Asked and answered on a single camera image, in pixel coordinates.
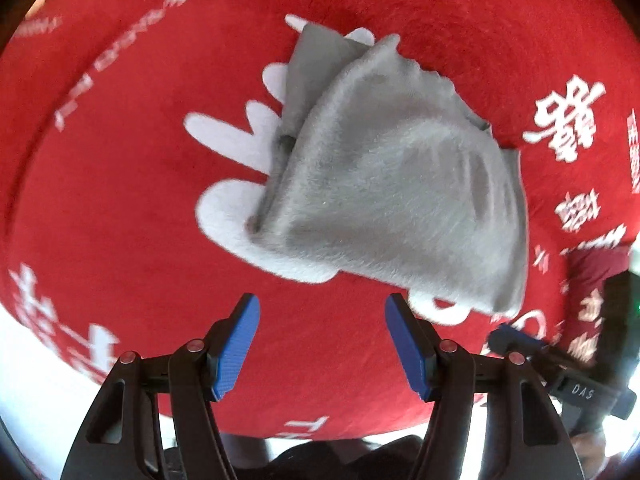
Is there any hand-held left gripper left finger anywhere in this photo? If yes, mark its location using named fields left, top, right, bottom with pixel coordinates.
left=60, top=293, right=262, bottom=480

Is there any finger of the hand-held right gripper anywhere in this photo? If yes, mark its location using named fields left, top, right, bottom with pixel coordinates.
left=487, top=323, right=573, bottom=378

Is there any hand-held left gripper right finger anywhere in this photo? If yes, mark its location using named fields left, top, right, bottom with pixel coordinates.
left=383, top=293, right=576, bottom=480

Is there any grey knit sweater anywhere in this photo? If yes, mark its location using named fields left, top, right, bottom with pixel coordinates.
left=245, top=22, right=531, bottom=319

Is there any person's right hand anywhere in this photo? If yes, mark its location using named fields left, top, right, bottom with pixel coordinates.
left=570, top=430, right=621, bottom=467

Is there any person's dark clothing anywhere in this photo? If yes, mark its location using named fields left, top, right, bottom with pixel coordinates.
left=220, top=434, right=426, bottom=480

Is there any red printed blanket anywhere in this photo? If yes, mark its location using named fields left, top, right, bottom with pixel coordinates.
left=0, top=0, right=640, bottom=443

